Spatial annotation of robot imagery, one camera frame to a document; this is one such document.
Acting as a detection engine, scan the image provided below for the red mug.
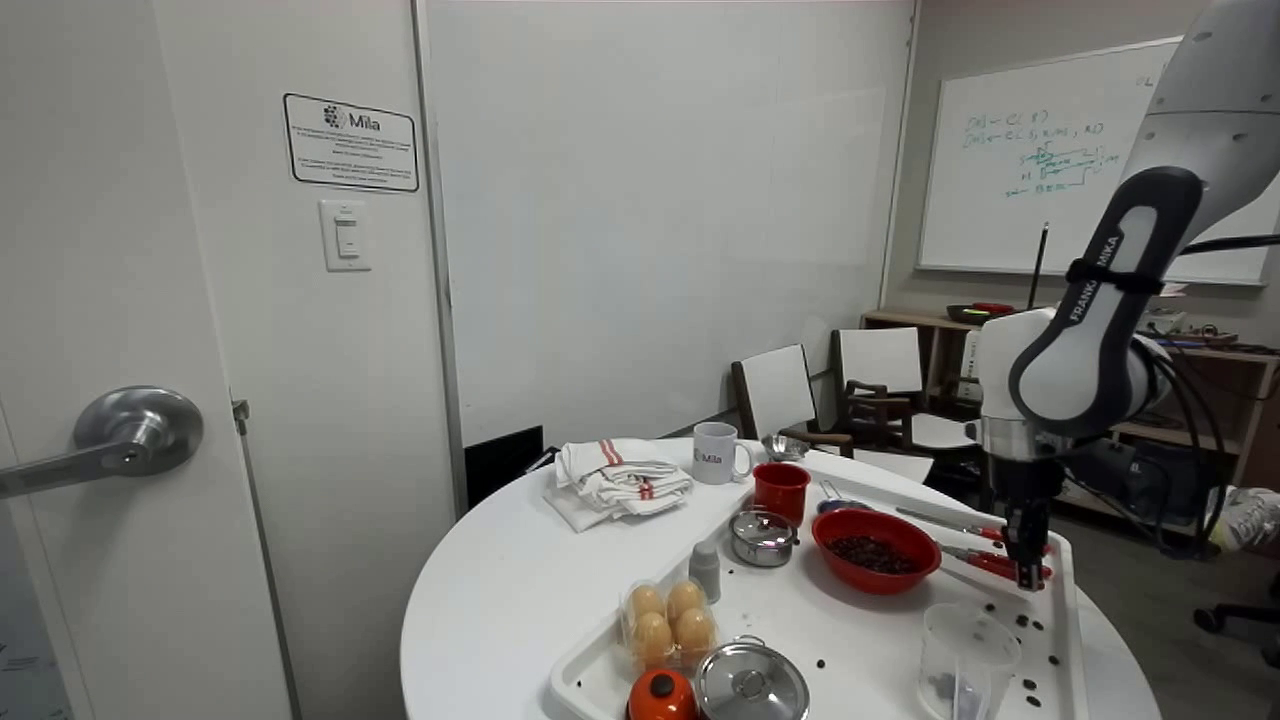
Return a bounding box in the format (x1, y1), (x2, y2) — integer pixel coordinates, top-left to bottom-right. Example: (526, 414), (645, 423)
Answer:
(754, 464), (809, 524)

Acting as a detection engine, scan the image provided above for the clear plastic cup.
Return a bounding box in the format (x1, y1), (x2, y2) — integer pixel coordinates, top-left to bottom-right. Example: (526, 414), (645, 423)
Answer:
(917, 604), (1018, 720)

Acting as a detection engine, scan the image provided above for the wall whiteboard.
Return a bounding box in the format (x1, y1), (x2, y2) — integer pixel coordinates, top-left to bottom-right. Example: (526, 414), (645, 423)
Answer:
(917, 36), (1275, 294)

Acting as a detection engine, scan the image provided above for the orange round lid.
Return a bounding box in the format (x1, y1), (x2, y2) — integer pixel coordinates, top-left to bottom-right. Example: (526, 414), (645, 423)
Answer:
(624, 668), (699, 720)

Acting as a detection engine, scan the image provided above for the wooden shelf unit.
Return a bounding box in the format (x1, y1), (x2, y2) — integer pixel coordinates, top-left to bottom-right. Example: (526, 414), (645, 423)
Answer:
(860, 299), (1280, 546)

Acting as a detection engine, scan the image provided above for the white red striped cloth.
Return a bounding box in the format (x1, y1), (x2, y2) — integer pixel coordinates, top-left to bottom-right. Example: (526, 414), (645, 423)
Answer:
(545, 442), (690, 533)

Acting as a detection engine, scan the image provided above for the silver door handle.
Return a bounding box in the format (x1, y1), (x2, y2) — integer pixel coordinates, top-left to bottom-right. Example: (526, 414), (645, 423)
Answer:
(0, 385), (202, 502)

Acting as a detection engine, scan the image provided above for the bag of bread rolls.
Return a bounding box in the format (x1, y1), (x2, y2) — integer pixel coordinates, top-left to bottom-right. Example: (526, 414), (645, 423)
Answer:
(619, 580), (720, 668)

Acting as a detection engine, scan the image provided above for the steel bowl behind mug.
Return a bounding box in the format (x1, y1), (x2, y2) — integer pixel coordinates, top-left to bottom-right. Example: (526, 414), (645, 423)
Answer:
(729, 506), (794, 567)

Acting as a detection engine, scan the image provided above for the white plastic tray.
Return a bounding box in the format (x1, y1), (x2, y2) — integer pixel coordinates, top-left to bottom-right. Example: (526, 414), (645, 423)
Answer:
(545, 491), (1090, 720)

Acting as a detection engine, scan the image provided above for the black box against wall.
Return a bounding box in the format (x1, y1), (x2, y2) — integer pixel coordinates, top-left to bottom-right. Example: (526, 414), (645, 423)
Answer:
(464, 423), (545, 506)

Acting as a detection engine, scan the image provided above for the white light switch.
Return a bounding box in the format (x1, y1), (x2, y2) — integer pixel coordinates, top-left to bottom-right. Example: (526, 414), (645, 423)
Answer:
(319, 201), (371, 271)

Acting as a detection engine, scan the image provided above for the white grey mug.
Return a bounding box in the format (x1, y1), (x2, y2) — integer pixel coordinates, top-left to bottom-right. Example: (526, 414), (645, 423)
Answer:
(690, 421), (749, 485)

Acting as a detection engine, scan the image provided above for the white wall sign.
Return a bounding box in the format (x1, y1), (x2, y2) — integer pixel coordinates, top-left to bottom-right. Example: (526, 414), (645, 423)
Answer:
(285, 93), (421, 191)

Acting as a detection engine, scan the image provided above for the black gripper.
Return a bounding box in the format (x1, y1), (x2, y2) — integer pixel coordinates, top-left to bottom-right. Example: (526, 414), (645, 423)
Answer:
(994, 461), (1062, 589)

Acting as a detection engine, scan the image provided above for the small salt shaker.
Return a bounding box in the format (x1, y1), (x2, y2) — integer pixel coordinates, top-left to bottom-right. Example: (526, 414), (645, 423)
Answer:
(687, 539), (720, 604)

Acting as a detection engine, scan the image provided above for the red bowl with beans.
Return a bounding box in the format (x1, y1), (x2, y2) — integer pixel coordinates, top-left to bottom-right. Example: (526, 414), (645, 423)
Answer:
(811, 508), (940, 595)

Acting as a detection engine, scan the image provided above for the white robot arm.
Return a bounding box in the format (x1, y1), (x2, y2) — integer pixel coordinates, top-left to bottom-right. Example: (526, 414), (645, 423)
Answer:
(974, 0), (1280, 589)

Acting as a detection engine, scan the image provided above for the steel pot with lid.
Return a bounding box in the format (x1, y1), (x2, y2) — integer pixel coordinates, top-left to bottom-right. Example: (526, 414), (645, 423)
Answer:
(690, 637), (811, 720)

